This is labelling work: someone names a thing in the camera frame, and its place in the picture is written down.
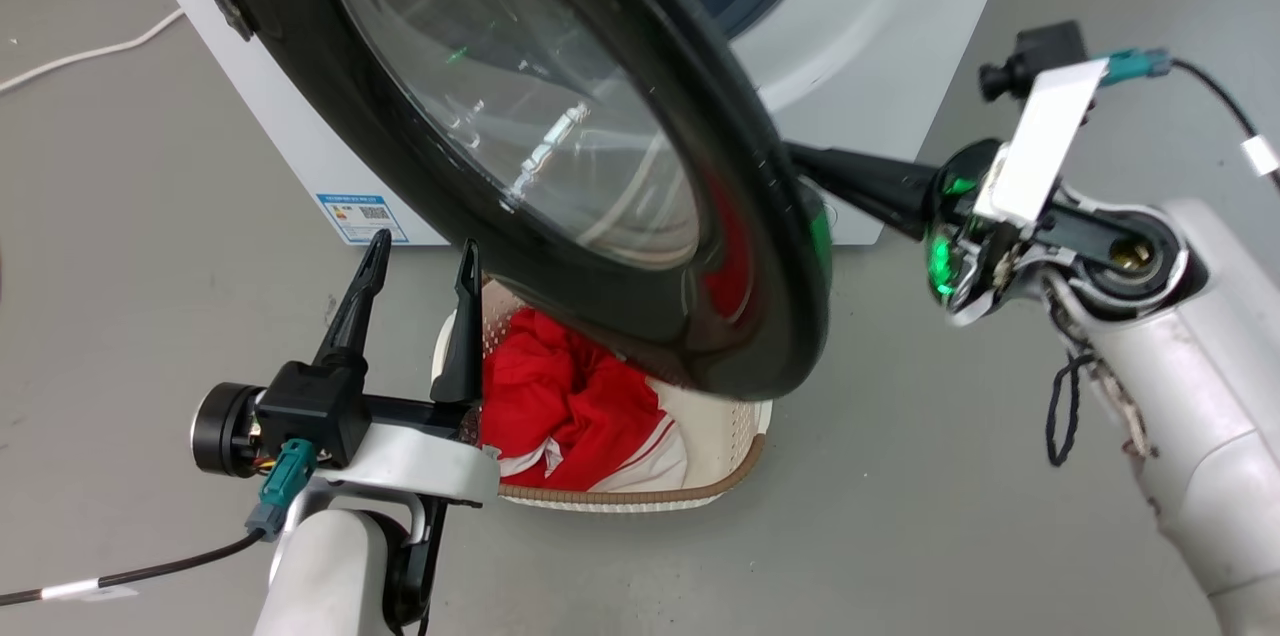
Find black round washer door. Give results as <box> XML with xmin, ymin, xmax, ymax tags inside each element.
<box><xmin>185</xmin><ymin>0</ymin><xmax>833</xmax><ymax>404</ymax></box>

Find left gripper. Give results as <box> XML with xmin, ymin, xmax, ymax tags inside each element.
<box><xmin>190</xmin><ymin>229</ymin><xmax>501</xmax><ymax>509</ymax></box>

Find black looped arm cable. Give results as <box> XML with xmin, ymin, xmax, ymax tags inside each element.
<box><xmin>1044</xmin><ymin>352</ymin><xmax>1097</xmax><ymax>468</ymax></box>

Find white laundry basket brown rim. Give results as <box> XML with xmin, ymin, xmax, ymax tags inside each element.
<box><xmin>432</xmin><ymin>281</ymin><xmax>773</xmax><ymax>514</ymax></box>

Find white floor cable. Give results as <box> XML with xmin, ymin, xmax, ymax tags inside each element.
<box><xmin>0</xmin><ymin>6</ymin><xmax>187</xmax><ymax>94</ymax></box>

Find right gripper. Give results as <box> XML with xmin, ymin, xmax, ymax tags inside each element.
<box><xmin>784</xmin><ymin>137</ymin><xmax>1079</xmax><ymax>329</ymax></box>

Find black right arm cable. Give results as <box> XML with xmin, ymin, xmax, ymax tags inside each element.
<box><xmin>1098</xmin><ymin>47</ymin><xmax>1280</xmax><ymax>189</ymax></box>

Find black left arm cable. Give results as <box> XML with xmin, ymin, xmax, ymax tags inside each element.
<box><xmin>0</xmin><ymin>438</ymin><xmax>321</xmax><ymax>609</ymax></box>

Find red and white garment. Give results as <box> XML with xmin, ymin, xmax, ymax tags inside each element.
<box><xmin>480</xmin><ymin>306</ymin><xmax>691</xmax><ymax>495</ymax></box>

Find blue energy label sticker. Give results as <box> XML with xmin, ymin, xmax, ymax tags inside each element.
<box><xmin>316</xmin><ymin>193</ymin><xmax>410</xmax><ymax>246</ymax></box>

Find white front-load washing machine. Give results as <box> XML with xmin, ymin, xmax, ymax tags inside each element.
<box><xmin>120</xmin><ymin>0</ymin><xmax>1026</xmax><ymax>248</ymax></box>

